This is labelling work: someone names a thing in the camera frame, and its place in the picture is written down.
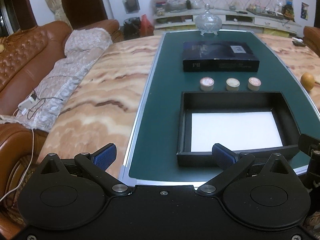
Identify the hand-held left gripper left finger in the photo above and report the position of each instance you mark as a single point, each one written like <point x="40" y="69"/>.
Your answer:
<point x="103" y="156"/>

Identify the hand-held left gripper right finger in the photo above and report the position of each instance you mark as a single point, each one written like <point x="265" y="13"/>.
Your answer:
<point x="223" y="156"/>

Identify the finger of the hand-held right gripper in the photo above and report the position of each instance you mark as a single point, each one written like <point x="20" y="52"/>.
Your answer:
<point x="310" y="143"/>

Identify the black box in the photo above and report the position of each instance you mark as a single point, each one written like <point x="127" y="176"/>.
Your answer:
<point x="287" y="115"/>

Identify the round container pale lid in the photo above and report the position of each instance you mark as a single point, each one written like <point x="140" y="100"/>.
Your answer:
<point x="232" y="85"/>

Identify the round container red print lid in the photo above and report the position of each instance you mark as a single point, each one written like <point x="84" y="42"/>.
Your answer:
<point x="207" y="84"/>
<point x="255" y="84"/>

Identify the marble desktop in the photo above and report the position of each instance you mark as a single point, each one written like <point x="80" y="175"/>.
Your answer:
<point x="105" y="85"/>

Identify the white foam box liner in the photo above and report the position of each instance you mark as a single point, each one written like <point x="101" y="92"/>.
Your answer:
<point x="232" y="130"/>

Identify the orange fruit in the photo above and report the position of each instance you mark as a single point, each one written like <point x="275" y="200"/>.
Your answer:
<point x="307" y="81"/>

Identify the white charger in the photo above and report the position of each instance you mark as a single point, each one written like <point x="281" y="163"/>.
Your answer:
<point x="28" y="104"/>

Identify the pale lace sofa cover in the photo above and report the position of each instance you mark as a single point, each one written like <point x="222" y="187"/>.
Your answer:
<point x="75" y="62"/>

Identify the closed dark flat box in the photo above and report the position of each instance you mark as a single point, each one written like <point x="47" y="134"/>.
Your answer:
<point x="217" y="55"/>

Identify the dark remote with tissue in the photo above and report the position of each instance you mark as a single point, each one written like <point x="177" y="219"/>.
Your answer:
<point x="298" y="42"/>

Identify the brown leather armchair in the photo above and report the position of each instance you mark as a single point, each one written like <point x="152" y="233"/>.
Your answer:
<point x="312" y="38"/>

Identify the brown leather sofa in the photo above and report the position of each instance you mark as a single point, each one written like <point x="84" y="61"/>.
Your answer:
<point x="25" y="55"/>

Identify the glass lidded candy jar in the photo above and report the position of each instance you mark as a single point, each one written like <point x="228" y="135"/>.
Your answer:
<point x="208" y="21"/>

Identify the red plastic bag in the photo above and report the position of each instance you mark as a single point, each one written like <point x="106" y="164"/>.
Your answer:
<point x="147" y="25"/>

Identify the white low cabinet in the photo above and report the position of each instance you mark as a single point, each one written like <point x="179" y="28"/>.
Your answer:
<point x="240" y="17"/>

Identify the dark wooden door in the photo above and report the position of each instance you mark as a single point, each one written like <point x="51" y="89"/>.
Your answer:
<point x="82" y="2"/>

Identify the clear bag of goods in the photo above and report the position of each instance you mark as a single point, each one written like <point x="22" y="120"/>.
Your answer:
<point x="160" y="5"/>

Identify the beige curtain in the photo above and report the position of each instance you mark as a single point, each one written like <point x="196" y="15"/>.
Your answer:
<point x="56" y="0"/>

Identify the green board with metal frame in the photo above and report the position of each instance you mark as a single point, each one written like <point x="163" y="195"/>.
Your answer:
<point x="162" y="105"/>

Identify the small colourful wall poster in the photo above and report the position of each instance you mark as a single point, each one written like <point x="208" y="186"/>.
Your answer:
<point x="304" y="11"/>

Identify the wall niche picture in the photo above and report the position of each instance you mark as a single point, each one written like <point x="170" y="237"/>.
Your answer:
<point x="130" y="2"/>

